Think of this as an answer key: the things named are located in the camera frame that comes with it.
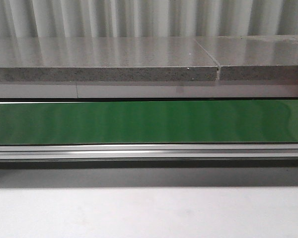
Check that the aluminium conveyor frame rail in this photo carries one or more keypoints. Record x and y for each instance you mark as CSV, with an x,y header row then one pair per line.
x,y
148,152

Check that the grey speckled stone countertop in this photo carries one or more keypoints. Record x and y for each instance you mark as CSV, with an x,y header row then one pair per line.
x,y
155,59

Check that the green conveyor belt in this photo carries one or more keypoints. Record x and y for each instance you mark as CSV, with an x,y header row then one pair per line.
x,y
149,122

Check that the white corrugated curtain backdrop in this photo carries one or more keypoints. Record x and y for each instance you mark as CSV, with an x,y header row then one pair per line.
x,y
139,18

